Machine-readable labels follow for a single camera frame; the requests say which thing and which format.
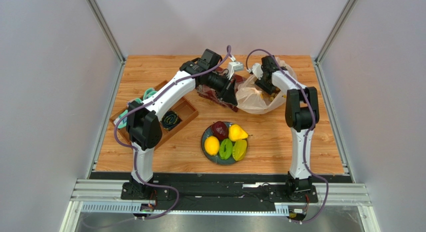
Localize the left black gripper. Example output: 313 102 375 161
205 71 238 107

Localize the translucent plastic bag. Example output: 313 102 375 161
236 56 287 114

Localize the dark red fake fruit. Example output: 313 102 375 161
210 121 229 141

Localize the yellow fake pear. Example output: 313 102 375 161
228 124 249 142

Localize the yellow fake fruit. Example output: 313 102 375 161
204 136 220 156

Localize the green fake fruit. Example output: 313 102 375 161
218 138 233 160

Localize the yellow fake banana piece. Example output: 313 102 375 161
232 139 248 161

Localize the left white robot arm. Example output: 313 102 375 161
122 46 237 199

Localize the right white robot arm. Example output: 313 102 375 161
254 56 319 194

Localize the red plaid cloth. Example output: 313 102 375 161
196 67 246 112

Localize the blue ceramic plate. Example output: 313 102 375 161
200 122 249 165

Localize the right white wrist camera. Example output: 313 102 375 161
248 63 264 80

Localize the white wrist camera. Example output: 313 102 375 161
226 55 244 80
248 63 264 80

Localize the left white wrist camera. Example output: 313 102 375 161
226 55 244 80

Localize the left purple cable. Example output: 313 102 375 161
113 45 233 220

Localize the purple cable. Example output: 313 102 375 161
113 45 233 220
245 49 330 224

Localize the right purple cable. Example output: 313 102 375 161
245 49 330 224

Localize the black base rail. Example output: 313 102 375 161
89 172 352 212

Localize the aluminium frame rail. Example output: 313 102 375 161
71 179 372 216

